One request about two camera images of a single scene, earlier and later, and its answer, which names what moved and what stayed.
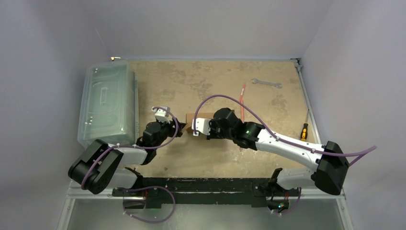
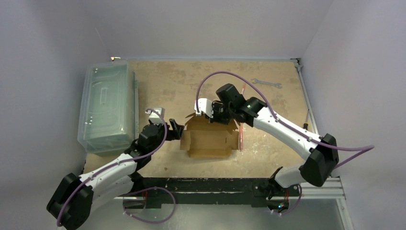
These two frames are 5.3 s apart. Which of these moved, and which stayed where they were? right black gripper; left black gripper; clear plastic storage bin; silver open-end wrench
Moved: right black gripper
Stayed: silver open-end wrench; clear plastic storage bin; left black gripper
